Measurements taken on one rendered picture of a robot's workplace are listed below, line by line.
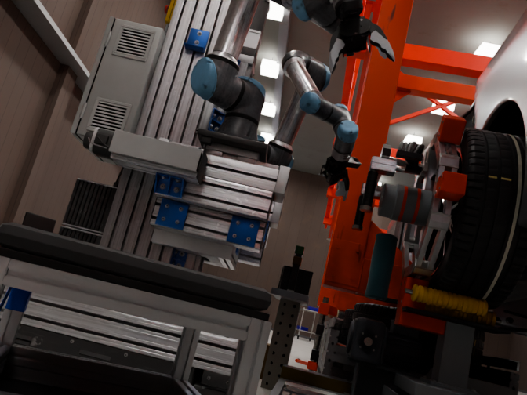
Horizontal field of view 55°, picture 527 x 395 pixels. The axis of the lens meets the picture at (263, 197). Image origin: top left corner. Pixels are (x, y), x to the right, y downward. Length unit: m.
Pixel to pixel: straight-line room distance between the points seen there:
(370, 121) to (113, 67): 1.28
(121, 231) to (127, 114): 0.41
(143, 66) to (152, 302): 1.39
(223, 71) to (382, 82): 1.24
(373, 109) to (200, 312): 2.08
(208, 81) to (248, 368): 1.09
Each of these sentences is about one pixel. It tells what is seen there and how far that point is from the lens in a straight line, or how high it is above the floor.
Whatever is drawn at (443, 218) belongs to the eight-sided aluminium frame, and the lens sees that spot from 1.76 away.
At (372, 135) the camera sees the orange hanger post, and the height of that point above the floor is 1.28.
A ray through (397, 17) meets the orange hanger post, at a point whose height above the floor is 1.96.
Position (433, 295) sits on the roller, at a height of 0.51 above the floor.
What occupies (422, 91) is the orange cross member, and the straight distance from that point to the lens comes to 4.93.
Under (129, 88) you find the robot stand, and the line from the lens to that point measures 1.91.
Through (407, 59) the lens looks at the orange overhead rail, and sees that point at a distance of 5.70.
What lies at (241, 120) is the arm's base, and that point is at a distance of 1.66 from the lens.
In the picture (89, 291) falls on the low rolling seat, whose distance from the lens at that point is 0.63.
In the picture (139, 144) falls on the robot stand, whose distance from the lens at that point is 1.53.
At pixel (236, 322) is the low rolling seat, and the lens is 0.66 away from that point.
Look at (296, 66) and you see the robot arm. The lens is 2.12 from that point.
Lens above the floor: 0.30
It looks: 13 degrees up
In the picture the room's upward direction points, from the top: 14 degrees clockwise
